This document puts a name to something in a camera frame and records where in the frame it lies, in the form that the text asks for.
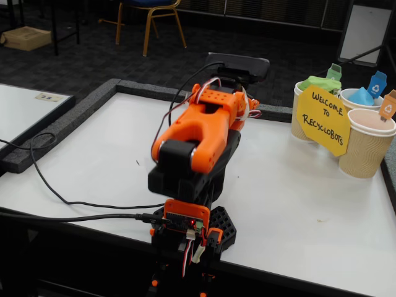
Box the orange gripper with motor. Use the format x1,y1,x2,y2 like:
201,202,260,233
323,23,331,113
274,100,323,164
230,98,261,131

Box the green paper-wrapped package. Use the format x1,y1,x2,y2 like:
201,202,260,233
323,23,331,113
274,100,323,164
298,75,343,95

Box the blue paper-wrapped package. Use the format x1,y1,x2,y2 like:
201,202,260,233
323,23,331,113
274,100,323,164
346,87,376,107

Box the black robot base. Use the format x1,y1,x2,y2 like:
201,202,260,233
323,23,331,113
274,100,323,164
151,204,238,264

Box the white tape wrap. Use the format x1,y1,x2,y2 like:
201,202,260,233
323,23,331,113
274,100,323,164
240,87,251,121

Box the paper cup with green sign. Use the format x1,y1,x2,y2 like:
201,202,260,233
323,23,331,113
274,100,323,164
290,80,318,143

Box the yellow welcome sign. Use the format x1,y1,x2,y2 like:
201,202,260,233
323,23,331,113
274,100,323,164
296,85,352,158

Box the green recycling bin sign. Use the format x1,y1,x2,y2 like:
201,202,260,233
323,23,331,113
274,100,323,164
325,63,343,83

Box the paper cup with blue sign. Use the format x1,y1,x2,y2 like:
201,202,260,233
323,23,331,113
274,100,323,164
339,88,385,113

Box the long black foam border strip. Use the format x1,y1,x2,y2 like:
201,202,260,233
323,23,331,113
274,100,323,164
114,79,295,123

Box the paper cup with orange sign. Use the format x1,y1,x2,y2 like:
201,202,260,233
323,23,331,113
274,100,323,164
338,108,396,179

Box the orange recycling bin sign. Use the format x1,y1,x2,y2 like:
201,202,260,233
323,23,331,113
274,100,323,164
379,88,396,122

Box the chair with gold legs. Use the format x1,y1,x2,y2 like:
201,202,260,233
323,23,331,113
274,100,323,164
98,0,188,57

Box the black table clamp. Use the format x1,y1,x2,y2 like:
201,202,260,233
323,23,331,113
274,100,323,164
150,261,217,297

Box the small paper label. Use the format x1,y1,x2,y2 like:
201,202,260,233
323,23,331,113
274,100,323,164
33,92,65,103

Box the brown cardboard box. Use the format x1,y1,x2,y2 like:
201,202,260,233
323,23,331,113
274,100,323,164
0,26,53,52

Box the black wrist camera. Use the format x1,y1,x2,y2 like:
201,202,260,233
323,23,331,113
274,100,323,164
205,51,270,86

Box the white servo wire bundle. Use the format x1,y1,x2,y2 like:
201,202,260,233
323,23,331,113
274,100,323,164
150,77,224,161

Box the orange controller board mount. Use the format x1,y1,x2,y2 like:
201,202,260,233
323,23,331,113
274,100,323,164
163,199,211,233

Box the white panel with black frame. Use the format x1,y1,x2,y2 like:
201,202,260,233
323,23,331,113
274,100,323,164
336,0,395,68

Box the red white servo wires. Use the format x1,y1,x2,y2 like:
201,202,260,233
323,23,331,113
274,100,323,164
181,228,208,279

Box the thick black USB cable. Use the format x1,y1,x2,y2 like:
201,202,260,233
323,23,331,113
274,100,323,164
0,206,165,225

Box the thin black camera cable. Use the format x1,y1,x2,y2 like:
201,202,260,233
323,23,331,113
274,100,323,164
0,61,225,210

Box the white board table black frame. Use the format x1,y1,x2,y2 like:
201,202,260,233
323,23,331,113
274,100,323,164
0,82,77,158

